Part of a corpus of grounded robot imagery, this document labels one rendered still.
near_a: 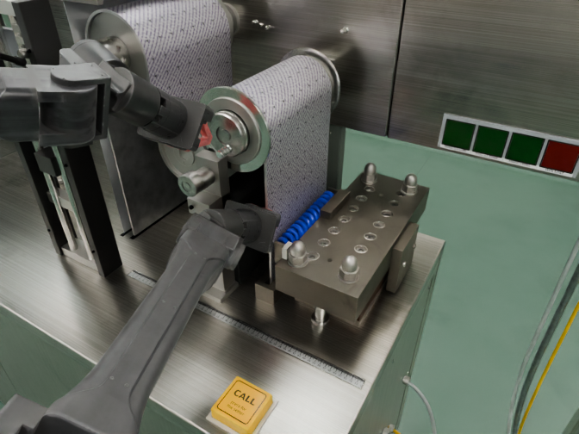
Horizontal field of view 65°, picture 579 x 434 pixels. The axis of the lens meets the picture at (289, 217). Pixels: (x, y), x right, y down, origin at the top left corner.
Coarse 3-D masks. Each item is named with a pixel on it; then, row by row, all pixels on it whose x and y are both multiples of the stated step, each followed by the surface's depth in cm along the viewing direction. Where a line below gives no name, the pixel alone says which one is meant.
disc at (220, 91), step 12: (204, 96) 74; (216, 96) 73; (228, 96) 72; (240, 96) 70; (252, 108) 70; (264, 120) 70; (264, 132) 71; (264, 144) 73; (264, 156) 74; (240, 168) 78; (252, 168) 77
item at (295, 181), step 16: (320, 128) 90; (304, 144) 86; (320, 144) 92; (288, 160) 82; (304, 160) 88; (320, 160) 94; (272, 176) 79; (288, 176) 84; (304, 176) 90; (320, 176) 97; (272, 192) 80; (288, 192) 86; (304, 192) 92; (320, 192) 99; (272, 208) 82; (288, 208) 88; (304, 208) 95; (288, 224) 90; (272, 240) 86
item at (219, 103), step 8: (320, 64) 89; (208, 104) 74; (216, 104) 73; (224, 104) 72; (232, 104) 71; (240, 104) 71; (216, 112) 74; (240, 112) 71; (248, 112) 71; (248, 120) 71; (248, 128) 72; (256, 128) 71; (256, 136) 72; (256, 144) 73; (248, 152) 75; (256, 152) 74; (232, 160) 78; (240, 160) 77; (248, 160) 76
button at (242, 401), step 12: (240, 384) 74; (252, 384) 74; (228, 396) 72; (240, 396) 72; (252, 396) 72; (264, 396) 72; (216, 408) 70; (228, 408) 70; (240, 408) 70; (252, 408) 70; (264, 408) 70; (228, 420) 69; (240, 420) 68; (252, 420) 69; (240, 432) 69
